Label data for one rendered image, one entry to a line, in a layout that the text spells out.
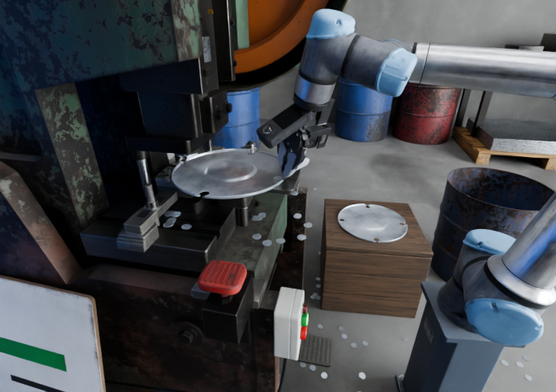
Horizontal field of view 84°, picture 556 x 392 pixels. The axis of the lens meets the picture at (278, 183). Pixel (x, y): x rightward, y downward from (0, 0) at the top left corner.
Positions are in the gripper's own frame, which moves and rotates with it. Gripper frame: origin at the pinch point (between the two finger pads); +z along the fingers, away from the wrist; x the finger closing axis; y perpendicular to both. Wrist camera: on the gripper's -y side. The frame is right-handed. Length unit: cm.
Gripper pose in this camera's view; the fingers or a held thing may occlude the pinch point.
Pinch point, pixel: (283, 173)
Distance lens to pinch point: 75.0
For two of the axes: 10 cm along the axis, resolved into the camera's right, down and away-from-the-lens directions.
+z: -1.9, 7.3, 6.6
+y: 8.2, -2.6, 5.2
